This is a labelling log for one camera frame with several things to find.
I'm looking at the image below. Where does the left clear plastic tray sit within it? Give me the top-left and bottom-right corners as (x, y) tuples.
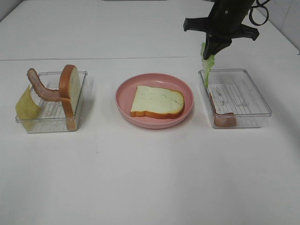
(15, 71), (89, 133)

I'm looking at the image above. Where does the green lettuce leaf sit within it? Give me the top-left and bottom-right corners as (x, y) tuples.
(201, 43), (215, 88)

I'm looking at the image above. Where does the curved bacon strip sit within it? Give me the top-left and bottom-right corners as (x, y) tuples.
(27, 68), (61, 102)

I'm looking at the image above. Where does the clear plastic tray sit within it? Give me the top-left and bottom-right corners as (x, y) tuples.
(15, 71), (89, 133)
(198, 68), (272, 129)

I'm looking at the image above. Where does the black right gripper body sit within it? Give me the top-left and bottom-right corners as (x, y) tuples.
(183, 0), (259, 41)

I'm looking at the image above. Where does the bread slice in left tray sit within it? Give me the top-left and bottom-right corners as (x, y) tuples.
(59, 65), (81, 131)

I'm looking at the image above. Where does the right clear plastic tray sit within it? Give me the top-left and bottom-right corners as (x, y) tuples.
(198, 68), (272, 129)

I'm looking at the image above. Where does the yellow cheese slice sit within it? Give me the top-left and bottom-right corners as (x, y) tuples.
(15, 84), (41, 132)

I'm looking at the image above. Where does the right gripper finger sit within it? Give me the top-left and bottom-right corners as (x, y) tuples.
(212, 37), (232, 55)
(203, 34), (214, 60)

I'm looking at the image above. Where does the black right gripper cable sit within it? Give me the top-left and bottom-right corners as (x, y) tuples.
(248, 0), (270, 26)

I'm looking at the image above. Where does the pink round plate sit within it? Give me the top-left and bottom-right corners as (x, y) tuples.
(115, 73), (194, 129)

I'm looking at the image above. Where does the bread slice from tray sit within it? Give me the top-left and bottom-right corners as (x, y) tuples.
(130, 85), (185, 119)

